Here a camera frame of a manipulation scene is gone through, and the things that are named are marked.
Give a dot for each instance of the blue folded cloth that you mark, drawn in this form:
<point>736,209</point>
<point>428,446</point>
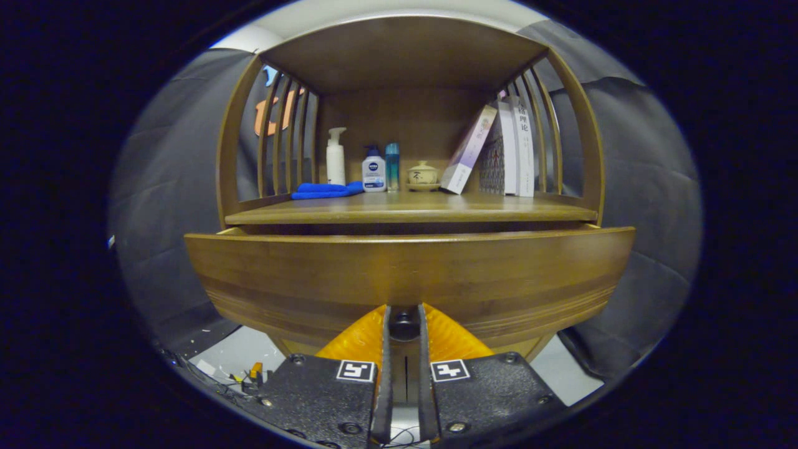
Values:
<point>324,190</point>

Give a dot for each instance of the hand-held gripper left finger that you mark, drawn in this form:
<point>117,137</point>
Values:
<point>324,399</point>

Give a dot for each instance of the beige lidded ceramic teacup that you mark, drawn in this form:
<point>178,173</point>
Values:
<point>423,176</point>

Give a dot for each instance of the wooden countertop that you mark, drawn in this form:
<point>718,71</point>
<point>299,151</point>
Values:
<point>436,209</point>

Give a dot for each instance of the brown wooden drawer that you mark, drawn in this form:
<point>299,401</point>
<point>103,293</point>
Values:
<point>312,274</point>

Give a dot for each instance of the brown wooden cabinet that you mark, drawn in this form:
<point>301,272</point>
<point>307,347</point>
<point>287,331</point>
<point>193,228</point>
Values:
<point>405,56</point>

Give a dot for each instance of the plain white book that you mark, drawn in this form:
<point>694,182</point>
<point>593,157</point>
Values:
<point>508,149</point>

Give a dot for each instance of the dark patterned book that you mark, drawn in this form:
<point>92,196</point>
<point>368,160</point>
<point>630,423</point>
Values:
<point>491,168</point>

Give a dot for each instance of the white book black characters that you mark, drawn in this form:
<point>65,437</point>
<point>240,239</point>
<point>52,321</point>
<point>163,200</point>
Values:
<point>525,149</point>

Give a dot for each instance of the purple and white box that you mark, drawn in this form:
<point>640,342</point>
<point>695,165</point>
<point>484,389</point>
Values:
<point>467,153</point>

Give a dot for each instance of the white pump bottle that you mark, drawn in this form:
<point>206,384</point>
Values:
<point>335,162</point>

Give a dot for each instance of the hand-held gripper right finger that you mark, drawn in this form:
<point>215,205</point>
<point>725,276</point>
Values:
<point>486,399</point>

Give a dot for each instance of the white lotion bottle blue cap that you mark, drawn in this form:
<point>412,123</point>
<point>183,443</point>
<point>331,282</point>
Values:
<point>374,171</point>

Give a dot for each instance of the slim teal bottle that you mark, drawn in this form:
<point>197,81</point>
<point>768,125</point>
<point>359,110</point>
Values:
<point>393,168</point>

